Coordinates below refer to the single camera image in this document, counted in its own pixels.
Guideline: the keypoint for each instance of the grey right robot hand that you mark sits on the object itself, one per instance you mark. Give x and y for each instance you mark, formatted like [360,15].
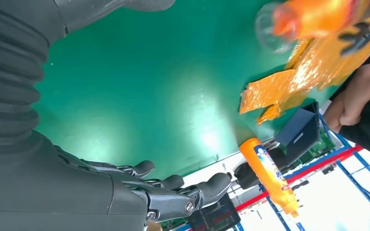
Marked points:
[44,191]

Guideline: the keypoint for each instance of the cardboard box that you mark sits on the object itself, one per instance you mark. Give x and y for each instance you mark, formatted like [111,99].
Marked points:
[154,227]

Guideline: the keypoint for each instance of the blue tablet case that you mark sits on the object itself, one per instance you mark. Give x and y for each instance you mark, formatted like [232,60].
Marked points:
[296,134]

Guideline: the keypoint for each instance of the yellow taped plastic sheet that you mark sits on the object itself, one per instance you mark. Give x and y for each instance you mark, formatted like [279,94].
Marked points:
[300,83]

